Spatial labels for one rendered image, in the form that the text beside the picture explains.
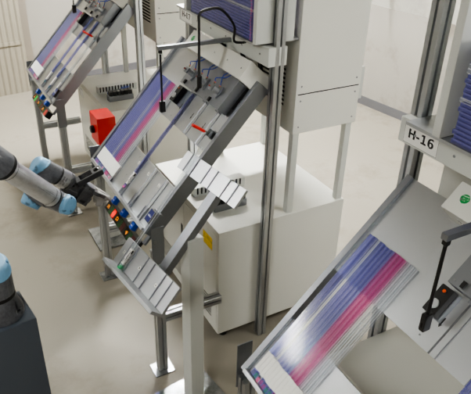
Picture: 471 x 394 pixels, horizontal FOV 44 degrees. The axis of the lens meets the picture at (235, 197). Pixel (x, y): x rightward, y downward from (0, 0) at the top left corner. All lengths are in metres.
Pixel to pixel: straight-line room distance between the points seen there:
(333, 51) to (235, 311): 1.22
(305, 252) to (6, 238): 1.81
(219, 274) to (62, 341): 0.83
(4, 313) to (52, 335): 0.79
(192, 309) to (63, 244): 1.51
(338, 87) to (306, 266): 0.89
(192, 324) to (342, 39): 1.22
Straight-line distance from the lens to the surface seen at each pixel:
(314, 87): 2.32
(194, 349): 2.28
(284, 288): 2.78
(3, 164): 1.95
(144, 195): 2.34
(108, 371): 2.70
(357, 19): 2.36
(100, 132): 3.10
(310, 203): 2.62
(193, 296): 2.10
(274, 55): 2.11
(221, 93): 2.20
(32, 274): 3.31
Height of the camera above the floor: 1.95
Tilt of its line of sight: 30 degrees down
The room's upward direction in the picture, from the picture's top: 2 degrees clockwise
